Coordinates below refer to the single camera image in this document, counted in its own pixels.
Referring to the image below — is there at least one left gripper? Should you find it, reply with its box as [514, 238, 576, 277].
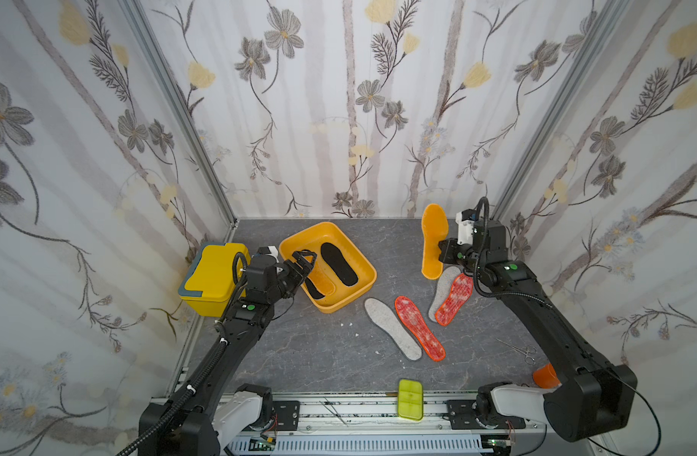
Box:
[265, 251, 317, 306]

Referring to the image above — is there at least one black insole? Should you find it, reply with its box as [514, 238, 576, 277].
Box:
[321, 242, 359, 287]
[305, 279, 325, 300]

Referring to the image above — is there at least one orange translucent insole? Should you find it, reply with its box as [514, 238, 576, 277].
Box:
[422, 203, 449, 280]
[308, 256, 336, 298]

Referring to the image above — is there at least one grey felt insole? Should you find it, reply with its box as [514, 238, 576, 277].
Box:
[428, 266, 462, 322]
[364, 298, 422, 361]

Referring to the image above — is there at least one red patterned insole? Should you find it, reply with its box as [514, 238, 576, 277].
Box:
[435, 274, 474, 327]
[394, 296, 446, 362]

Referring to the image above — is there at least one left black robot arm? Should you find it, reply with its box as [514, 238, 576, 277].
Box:
[121, 247, 318, 455]

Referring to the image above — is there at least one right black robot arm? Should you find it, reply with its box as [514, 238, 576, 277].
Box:
[438, 210, 637, 442]

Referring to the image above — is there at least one yellow plastic storage tray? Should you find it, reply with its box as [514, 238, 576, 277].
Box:
[279, 222, 377, 314]

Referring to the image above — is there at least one yellow lidded box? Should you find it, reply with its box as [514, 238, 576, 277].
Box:
[178, 242, 249, 317]

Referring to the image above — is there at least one green compartment box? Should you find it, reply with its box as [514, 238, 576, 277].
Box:
[397, 379, 424, 422]

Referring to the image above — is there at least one orange cylindrical container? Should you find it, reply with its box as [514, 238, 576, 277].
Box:
[533, 363, 561, 389]

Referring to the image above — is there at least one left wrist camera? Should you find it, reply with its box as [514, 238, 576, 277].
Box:
[257, 245, 279, 260]

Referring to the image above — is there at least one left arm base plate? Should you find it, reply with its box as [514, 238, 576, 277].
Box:
[262, 401, 301, 433]

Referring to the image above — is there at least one aluminium rail frame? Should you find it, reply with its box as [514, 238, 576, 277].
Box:
[136, 389, 612, 456]

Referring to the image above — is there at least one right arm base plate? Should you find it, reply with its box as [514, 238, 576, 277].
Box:
[446, 400, 526, 431]

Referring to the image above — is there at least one black corrugated cable conduit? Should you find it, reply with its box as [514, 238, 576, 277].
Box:
[116, 347, 224, 456]

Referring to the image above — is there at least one white slotted cable duct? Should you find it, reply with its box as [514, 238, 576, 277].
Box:
[229, 434, 494, 455]

